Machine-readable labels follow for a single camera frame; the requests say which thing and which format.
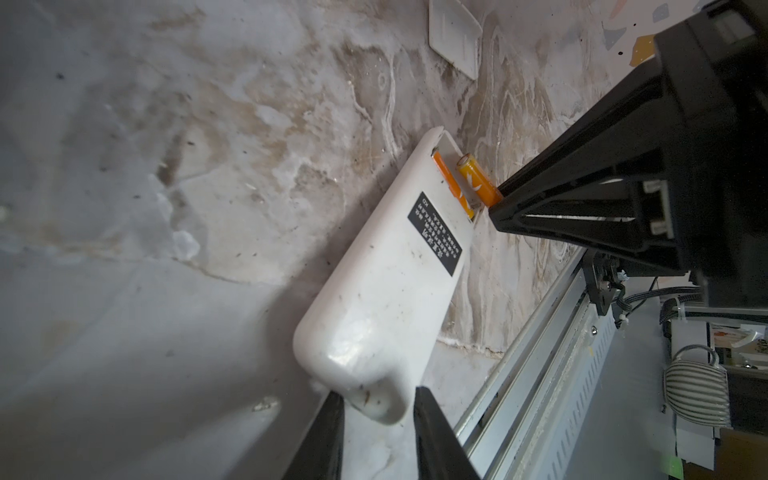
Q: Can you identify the aluminium mounting rail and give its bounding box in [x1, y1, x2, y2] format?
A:
[455, 251, 616, 479]

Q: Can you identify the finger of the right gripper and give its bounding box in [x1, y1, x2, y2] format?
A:
[490, 55, 690, 273]

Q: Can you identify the red and white remote control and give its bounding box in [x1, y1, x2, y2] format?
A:
[293, 127, 476, 425]

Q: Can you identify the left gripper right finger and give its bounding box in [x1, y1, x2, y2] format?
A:
[413, 386, 480, 480]

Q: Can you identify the orange AAA batteries pair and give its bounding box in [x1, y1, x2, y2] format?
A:
[431, 149, 503, 220]

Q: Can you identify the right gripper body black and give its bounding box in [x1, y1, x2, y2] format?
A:
[655, 1, 767, 306]

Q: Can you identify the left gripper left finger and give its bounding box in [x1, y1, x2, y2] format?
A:
[282, 392, 345, 480]

